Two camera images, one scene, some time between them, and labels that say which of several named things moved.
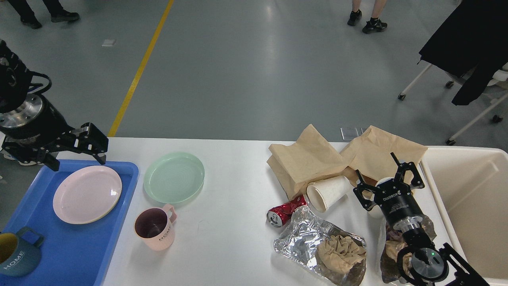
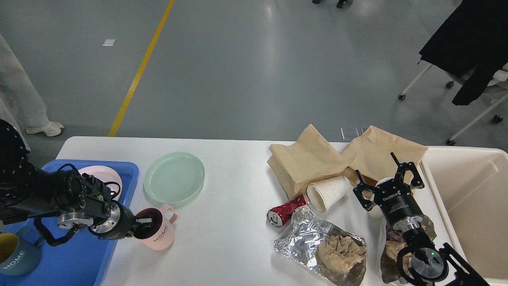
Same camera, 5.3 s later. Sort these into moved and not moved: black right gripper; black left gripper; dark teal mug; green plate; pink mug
Moved: black left gripper
Not moved: pink mug; black right gripper; green plate; dark teal mug
